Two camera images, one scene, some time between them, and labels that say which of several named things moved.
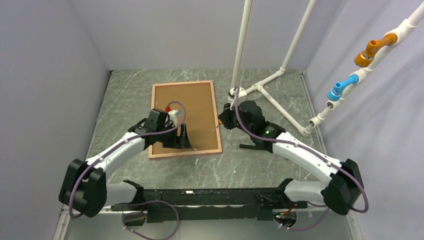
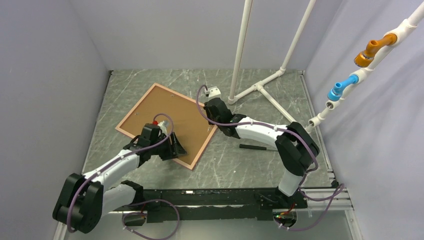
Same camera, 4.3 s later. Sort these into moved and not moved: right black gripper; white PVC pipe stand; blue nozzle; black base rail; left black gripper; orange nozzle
Moved: left black gripper; right black gripper
Not moved: white PVC pipe stand; orange nozzle; black base rail; blue nozzle
